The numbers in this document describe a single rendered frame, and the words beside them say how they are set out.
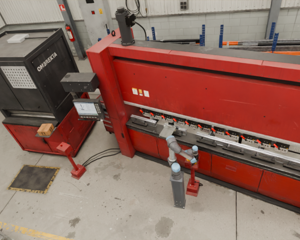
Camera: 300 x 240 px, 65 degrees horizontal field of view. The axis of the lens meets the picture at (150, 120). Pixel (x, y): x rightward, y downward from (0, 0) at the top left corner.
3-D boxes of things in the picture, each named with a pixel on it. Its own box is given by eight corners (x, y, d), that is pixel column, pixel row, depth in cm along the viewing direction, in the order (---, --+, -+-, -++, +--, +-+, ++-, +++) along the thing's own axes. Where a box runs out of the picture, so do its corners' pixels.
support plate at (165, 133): (158, 135, 369) (158, 135, 368) (166, 125, 385) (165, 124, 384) (169, 138, 361) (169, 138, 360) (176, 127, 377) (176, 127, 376)
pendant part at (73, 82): (79, 123, 403) (59, 81, 347) (85, 113, 421) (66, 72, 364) (106, 124, 391) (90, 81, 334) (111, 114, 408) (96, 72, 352)
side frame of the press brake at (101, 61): (122, 155, 482) (85, 51, 329) (142, 127, 533) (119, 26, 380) (132, 158, 470) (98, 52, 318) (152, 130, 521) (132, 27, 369)
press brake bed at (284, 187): (135, 155, 476) (125, 125, 421) (140, 147, 489) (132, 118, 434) (305, 216, 343) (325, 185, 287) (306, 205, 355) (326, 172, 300)
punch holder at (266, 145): (257, 145, 314) (259, 137, 303) (258, 141, 319) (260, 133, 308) (269, 149, 307) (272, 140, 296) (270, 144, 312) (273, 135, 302)
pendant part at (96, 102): (79, 118, 390) (72, 101, 367) (82, 113, 399) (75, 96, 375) (104, 119, 379) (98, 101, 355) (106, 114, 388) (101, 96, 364)
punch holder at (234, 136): (227, 137, 332) (227, 129, 321) (228, 134, 337) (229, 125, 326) (238, 140, 325) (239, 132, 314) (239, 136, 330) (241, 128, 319)
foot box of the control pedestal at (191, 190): (185, 194, 397) (185, 190, 389) (188, 181, 413) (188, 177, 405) (197, 196, 390) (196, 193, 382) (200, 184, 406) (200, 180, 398)
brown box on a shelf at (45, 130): (35, 136, 412) (31, 131, 404) (43, 126, 430) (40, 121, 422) (49, 137, 404) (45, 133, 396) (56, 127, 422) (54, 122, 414)
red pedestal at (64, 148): (71, 176, 460) (53, 148, 405) (79, 166, 475) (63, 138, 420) (78, 180, 451) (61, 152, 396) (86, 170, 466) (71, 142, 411)
